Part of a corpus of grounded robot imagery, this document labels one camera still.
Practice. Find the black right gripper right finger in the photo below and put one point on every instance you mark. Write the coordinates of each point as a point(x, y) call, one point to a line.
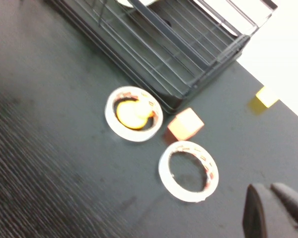
point(295, 205)

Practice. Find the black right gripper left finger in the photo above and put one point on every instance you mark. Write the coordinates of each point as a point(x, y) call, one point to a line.
point(255, 218)

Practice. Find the white tape roll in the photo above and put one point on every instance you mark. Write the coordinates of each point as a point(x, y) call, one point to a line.
point(134, 136)
point(164, 173)

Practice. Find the yellow cube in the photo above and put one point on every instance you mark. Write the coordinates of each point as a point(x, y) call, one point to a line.
point(267, 96)

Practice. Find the orange cube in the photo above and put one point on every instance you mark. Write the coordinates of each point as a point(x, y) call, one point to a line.
point(186, 124)

